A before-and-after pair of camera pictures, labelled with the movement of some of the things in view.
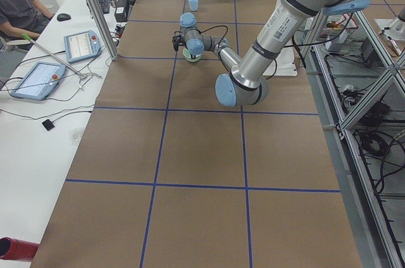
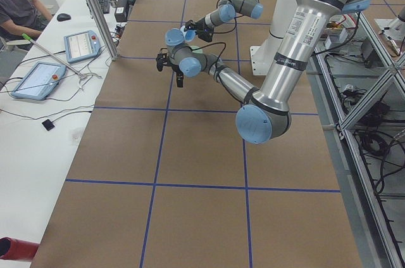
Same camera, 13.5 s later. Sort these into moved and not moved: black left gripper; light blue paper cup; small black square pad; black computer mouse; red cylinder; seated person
Moved: black left gripper; light blue paper cup
Not moved: seated person; small black square pad; red cylinder; black computer mouse
